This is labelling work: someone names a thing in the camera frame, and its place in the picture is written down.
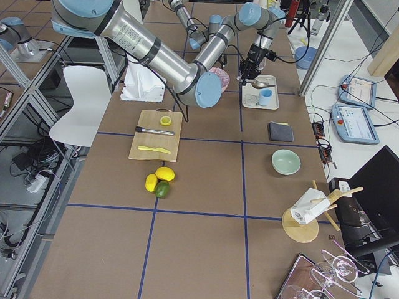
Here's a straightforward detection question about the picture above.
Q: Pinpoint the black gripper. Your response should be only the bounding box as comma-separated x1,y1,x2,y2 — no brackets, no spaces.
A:
239,44,267,78

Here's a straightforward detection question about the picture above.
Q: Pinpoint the stainless steel ice scoop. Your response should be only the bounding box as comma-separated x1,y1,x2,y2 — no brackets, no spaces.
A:
243,79,276,90

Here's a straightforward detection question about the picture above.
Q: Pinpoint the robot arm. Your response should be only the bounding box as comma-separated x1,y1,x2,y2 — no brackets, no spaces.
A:
52,1,285,108
168,0,222,50

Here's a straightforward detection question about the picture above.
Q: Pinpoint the light blue plastic cup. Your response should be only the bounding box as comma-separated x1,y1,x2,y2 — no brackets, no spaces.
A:
258,88,273,106

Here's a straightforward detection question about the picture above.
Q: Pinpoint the wooden cup stand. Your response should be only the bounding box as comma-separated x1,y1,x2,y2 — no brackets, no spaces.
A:
282,180,363,243

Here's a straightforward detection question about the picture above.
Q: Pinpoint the pink bowl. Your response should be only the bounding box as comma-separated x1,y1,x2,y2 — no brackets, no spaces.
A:
209,67,230,92

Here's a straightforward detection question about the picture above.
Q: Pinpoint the cream bear serving tray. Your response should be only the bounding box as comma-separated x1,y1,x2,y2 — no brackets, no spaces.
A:
241,75,279,110

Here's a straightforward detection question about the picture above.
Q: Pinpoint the blue bowl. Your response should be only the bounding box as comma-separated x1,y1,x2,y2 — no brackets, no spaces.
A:
294,46,317,69

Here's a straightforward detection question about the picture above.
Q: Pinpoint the grey folded cloth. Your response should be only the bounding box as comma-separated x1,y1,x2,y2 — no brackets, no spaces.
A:
267,122,294,142

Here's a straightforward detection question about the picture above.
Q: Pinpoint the red bottle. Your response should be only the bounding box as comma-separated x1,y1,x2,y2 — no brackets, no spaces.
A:
285,0,300,28

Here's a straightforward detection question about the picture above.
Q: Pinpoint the green ceramic bowl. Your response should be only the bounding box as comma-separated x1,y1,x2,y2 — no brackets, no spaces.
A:
271,149,301,176

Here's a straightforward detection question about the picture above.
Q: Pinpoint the half lemon slice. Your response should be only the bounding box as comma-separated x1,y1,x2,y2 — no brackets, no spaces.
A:
160,116,172,126

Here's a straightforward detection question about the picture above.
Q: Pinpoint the teach pendant tablet far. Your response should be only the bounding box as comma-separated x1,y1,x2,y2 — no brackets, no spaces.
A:
338,75,377,110

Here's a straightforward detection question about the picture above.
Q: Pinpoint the teach pendant tablet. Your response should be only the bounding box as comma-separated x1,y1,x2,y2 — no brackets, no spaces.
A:
338,75,377,110
331,104,380,145

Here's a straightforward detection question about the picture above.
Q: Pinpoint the wooden cutting board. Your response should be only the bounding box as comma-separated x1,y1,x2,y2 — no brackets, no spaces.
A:
128,110,183,162

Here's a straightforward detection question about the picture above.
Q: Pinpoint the teach pendant tablet near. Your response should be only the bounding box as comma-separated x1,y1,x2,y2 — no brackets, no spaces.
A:
331,104,380,145

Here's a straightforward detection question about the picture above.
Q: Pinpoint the yellow plastic knife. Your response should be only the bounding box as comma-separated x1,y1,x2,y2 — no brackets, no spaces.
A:
137,145,171,154

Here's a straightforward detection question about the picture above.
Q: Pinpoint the steel cylindrical rod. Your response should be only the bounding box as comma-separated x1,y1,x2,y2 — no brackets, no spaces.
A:
135,126,175,136

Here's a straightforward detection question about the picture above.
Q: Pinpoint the whole yellow lemon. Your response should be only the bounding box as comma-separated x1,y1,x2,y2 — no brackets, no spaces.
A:
155,166,175,181

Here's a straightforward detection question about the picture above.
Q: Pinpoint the green lime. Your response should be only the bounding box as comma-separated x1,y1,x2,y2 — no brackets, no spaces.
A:
155,181,170,198

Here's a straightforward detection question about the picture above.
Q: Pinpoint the white milk carton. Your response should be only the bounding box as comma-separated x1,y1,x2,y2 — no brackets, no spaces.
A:
290,188,330,225

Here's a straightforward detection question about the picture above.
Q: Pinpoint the white chair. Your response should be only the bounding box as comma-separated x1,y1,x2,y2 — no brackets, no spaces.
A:
49,65,112,147

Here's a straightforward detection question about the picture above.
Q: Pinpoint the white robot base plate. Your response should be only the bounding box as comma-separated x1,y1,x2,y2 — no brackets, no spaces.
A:
120,62,165,103

